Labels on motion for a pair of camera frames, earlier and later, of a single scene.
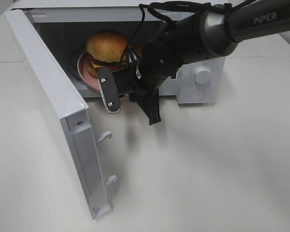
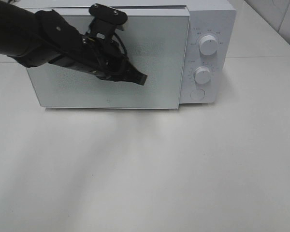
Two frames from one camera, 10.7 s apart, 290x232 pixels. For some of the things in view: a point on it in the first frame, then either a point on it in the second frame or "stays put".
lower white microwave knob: [202, 75] stays put
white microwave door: [65, 104] to [155, 40]
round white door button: [197, 94] stays put
